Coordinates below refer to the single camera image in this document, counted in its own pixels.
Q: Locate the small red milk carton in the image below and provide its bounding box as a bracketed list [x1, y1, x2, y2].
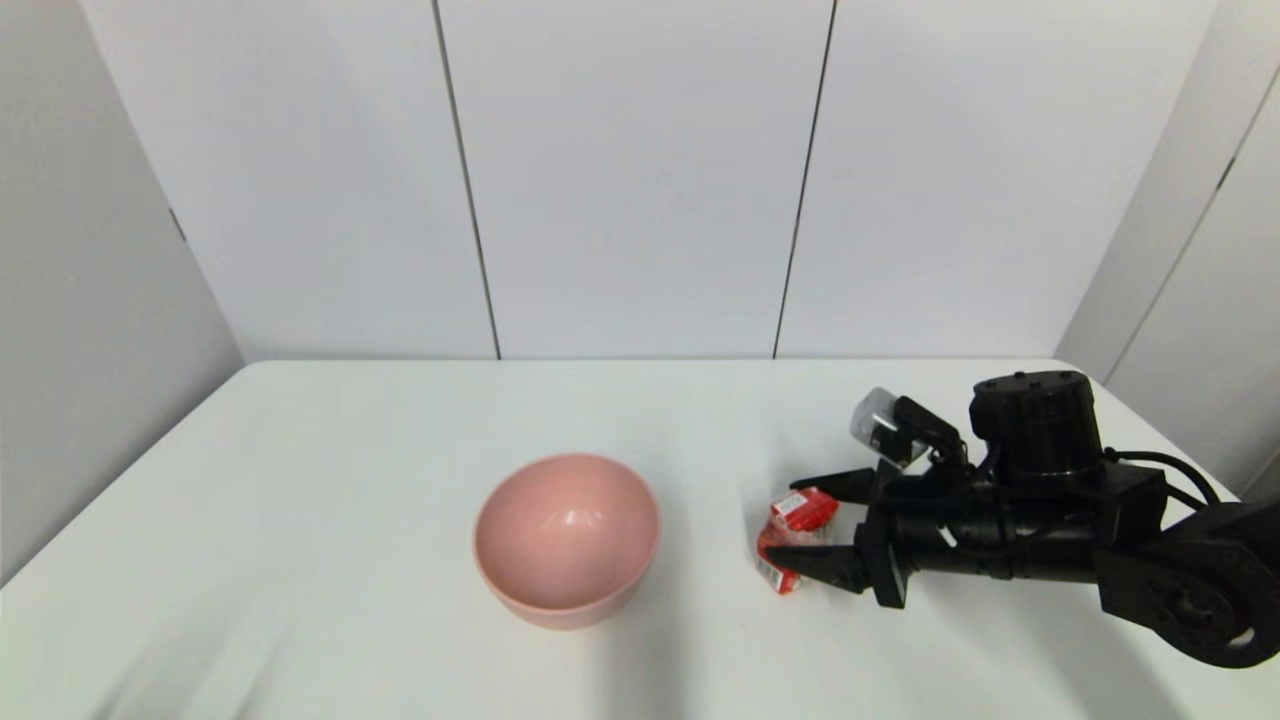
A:
[756, 486, 840, 596]

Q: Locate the pink ribbed bowl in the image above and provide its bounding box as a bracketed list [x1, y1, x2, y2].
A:
[473, 453, 662, 631]

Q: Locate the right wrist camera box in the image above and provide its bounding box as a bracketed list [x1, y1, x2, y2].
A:
[849, 387, 963, 469]

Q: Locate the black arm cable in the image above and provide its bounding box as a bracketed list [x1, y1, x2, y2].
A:
[1102, 449, 1223, 507]

